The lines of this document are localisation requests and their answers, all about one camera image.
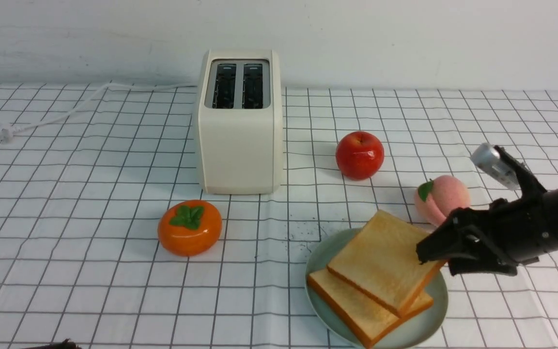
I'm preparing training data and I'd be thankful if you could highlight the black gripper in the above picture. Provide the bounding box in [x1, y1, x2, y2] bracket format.
[416, 197, 558, 276]

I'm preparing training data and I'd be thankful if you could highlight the toast slice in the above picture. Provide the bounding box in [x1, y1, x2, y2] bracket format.
[327, 210, 447, 317]
[307, 269, 434, 349]

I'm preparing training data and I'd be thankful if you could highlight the cream white two-slot toaster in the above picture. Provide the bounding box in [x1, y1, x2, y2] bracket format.
[192, 49, 285, 195]

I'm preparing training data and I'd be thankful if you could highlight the pink peach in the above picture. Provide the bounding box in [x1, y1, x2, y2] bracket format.
[414, 175, 471, 227]

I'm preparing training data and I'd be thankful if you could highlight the light green plate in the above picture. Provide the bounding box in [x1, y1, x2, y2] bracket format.
[304, 228, 448, 349]

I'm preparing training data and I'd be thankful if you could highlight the red apple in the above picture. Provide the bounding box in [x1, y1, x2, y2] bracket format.
[335, 130, 385, 181]

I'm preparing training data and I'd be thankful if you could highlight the orange persimmon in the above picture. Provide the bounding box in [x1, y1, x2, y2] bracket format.
[157, 200, 223, 257]

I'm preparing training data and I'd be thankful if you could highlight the white checkered tablecloth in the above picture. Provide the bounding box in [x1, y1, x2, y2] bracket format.
[0, 82, 558, 349]

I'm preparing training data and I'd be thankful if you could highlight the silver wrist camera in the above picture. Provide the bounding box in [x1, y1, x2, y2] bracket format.
[471, 143, 520, 190]

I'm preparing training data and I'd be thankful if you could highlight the white toaster power cord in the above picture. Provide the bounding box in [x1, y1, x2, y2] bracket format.
[0, 82, 198, 144]

